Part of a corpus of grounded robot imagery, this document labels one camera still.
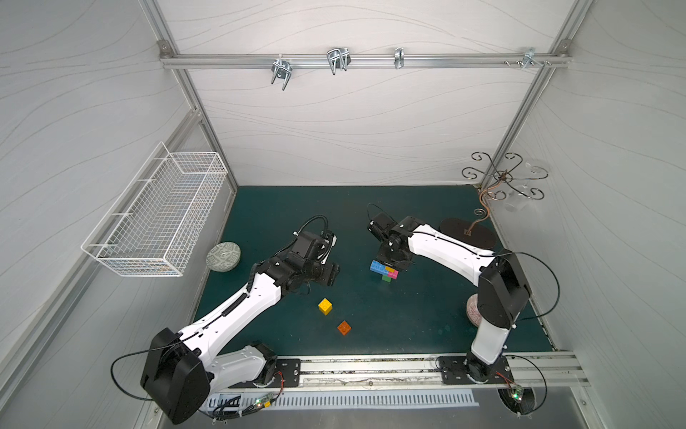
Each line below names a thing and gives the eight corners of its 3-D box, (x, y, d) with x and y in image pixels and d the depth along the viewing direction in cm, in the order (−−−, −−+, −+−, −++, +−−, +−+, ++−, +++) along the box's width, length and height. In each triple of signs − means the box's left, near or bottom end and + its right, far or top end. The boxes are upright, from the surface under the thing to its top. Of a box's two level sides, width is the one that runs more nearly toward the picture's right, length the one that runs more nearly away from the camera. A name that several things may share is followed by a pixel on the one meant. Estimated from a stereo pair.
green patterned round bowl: (208, 272, 96) (203, 265, 92) (217, 248, 102) (213, 241, 98) (238, 272, 96) (234, 266, 92) (245, 248, 102) (242, 241, 99)
